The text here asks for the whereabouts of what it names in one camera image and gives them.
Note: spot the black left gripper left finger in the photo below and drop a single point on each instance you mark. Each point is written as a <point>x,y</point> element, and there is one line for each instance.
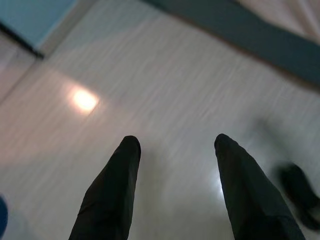
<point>112,195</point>

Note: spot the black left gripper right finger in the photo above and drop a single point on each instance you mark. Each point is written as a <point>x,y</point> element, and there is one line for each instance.
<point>250,200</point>

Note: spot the robot left leg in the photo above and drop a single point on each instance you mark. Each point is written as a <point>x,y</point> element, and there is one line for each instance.
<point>300,190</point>

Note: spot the blue plastic bucket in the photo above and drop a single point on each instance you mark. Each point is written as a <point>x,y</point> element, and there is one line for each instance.
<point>3,215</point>

